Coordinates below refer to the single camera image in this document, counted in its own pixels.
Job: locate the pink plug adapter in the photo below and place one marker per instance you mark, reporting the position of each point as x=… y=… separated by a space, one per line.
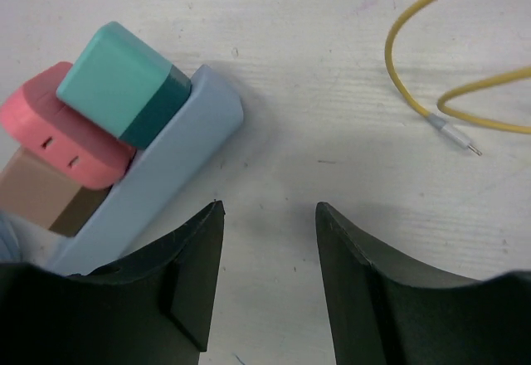
x=40 y=122

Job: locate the teal USB charger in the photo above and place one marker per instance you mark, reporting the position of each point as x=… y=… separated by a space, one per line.
x=124 y=86

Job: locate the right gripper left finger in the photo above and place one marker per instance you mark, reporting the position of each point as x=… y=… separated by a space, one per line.
x=153 y=306

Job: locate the brown USB charger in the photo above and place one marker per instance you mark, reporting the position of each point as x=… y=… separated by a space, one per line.
x=38 y=193

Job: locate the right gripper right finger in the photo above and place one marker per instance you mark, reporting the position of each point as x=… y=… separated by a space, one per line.
x=386 y=307

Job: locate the blue power strip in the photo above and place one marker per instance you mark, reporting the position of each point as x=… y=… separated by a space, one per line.
x=211 y=115

